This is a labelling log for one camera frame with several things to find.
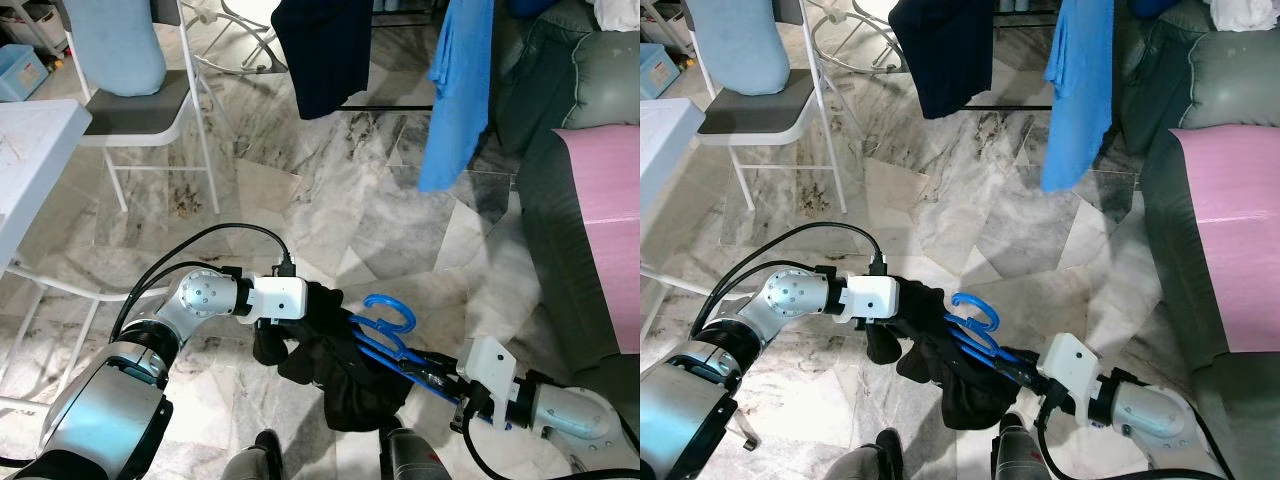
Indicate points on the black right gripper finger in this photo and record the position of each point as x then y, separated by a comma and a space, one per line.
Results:
1015, 364
428, 365
1010, 380
422, 382

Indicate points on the black garment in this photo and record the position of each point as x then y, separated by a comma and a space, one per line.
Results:
345, 390
950, 390

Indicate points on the blue plastic clothes hanger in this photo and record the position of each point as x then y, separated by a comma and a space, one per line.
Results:
975, 298
390, 298

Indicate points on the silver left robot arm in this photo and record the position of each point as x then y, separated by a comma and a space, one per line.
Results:
200, 300
795, 300

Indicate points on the grey robot right leg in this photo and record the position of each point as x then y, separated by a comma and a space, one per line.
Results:
415, 458
1020, 455

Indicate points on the grey robot leg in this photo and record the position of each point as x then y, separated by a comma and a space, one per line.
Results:
875, 458
415, 458
1020, 455
255, 458

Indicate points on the grey robot left leg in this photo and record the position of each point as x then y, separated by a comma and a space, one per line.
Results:
875, 458
255, 458

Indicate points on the black clothes rack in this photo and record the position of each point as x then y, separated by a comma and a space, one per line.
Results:
1005, 106
390, 106

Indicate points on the pink mat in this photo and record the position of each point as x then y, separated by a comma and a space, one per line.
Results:
605, 230
1230, 230

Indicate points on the white folding chair black seat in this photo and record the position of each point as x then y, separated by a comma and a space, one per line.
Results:
140, 115
760, 115

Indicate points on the dark navy hanging garment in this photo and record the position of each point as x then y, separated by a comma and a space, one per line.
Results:
940, 60
325, 60

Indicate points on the bright blue hanging garment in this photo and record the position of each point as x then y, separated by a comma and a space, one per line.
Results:
1080, 90
460, 90

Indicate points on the pale plastic folding table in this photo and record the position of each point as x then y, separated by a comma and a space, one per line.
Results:
665, 150
35, 150

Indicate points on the light blue cushion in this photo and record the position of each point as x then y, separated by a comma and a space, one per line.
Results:
740, 50
115, 50

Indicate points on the grey green leather sofa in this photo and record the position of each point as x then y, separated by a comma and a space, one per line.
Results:
610, 80
1240, 80

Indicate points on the blue plastic storage box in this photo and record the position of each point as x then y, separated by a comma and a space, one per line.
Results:
658, 72
20, 72

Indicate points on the dark blue sofa cushion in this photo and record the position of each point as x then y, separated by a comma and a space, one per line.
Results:
1158, 6
535, 6

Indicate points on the white cloth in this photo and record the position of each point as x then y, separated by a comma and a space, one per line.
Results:
1245, 14
620, 12

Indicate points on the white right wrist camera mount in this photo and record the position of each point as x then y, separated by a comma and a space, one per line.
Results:
488, 370
1068, 365

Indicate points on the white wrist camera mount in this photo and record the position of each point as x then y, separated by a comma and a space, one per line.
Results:
488, 370
275, 298
870, 298
1068, 365

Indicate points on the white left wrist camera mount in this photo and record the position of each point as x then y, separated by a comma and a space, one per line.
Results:
275, 298
870, 298

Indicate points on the chrome tube frame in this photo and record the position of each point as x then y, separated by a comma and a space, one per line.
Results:
860, 40
240, 40

